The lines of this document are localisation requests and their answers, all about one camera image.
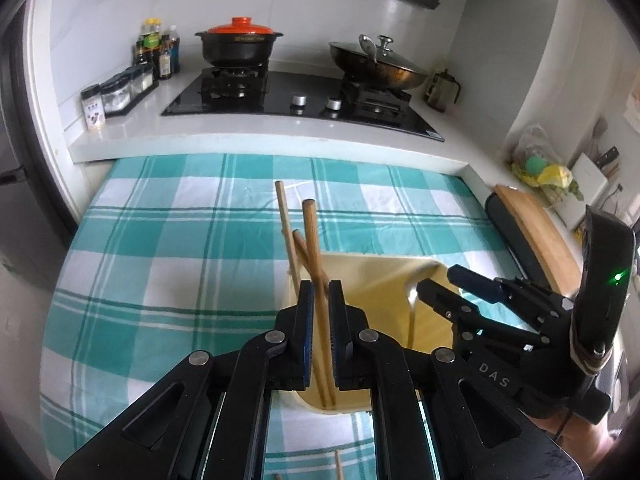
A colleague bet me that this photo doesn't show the wooden cutting board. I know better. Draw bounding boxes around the wooden cutting board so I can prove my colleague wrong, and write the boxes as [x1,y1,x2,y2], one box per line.
[492,185,583,301]

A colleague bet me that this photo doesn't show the person's right forearm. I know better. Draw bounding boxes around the person's right forearm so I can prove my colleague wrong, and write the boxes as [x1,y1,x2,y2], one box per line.
[542,405,621,471]

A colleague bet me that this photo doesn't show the metal ladle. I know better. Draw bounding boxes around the metal ladle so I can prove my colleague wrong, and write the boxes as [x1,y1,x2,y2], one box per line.
[358,34,379,64]

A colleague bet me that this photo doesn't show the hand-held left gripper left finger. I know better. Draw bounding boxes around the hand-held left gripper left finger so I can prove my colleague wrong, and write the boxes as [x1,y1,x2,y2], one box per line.
[55,280,316,480]

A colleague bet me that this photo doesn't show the yellow-capped oil bottle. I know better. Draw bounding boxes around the yellow-capped oil bottle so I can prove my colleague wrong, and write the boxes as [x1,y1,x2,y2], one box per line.
[141,17,163,51]

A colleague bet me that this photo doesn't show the teal checked tablecloth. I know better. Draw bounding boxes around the teal checked tablecloth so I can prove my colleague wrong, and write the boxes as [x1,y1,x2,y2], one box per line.
[40,152,526,480]

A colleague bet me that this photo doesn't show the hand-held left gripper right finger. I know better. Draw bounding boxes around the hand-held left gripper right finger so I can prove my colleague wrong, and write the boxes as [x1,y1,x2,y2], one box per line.
[327,280,586,480]

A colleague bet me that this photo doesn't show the dark wok with glass lid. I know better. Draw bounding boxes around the dark wok with glass lid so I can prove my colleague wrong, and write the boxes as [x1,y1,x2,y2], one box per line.
[328,35,430,92]

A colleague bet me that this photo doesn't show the dark glass jug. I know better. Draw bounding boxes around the dark glass jug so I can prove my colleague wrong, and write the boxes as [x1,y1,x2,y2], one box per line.
[425,69,461,113]

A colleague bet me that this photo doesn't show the black gas stove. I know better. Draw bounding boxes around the black gas stove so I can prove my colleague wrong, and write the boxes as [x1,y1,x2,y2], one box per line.
[161,67,445,142]

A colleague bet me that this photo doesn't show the black cable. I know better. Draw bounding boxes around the black cable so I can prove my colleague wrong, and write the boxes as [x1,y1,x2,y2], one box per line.
[554,404,577,442]

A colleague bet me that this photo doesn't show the brown bottle white cap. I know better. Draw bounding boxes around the brown bottle white cap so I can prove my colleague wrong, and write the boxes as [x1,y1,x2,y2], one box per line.
[162,25,181,75]

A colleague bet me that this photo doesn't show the black clay pot red lid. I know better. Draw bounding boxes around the black clay pot red lid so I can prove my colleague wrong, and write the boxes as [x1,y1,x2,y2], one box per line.
[195,16,284,68]

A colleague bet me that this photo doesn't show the yellow green plastic bag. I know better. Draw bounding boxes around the yellow green plastic bag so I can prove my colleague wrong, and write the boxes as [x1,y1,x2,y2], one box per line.
[510,125,583,201]

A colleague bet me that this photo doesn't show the black handled knives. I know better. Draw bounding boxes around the black handled knives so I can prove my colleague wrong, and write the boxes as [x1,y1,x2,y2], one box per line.
[597,146,621,177]

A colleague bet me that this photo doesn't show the clear spice jar rack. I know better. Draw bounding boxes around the clear spice jar rack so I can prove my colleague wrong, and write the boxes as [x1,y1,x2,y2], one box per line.
[100,66,160,117]

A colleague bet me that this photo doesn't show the dark door frame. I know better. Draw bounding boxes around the dark door frame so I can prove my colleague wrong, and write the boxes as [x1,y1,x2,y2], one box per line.
[0,0,83,261]

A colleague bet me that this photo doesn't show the cream utensil holder box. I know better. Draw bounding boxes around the cream utensil holder box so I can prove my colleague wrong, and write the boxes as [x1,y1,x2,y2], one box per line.
[287,252,456,418]

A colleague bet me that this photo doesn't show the white labelled seasoning jar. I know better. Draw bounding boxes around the white labelled seasoning jar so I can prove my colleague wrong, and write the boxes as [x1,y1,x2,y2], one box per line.
[81,86,107,133]

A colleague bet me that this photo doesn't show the black rounded bar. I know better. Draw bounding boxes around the black rounded bar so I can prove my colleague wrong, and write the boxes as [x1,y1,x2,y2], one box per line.
[484,194,546,286]

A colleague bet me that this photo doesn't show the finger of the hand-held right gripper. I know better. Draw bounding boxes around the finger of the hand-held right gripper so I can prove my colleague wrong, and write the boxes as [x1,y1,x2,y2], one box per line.
[416,279,541,356]
[446,264,573,333]

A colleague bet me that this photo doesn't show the white knife block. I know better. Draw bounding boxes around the white knife block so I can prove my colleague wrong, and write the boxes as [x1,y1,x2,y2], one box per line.
[557,152,611,231]

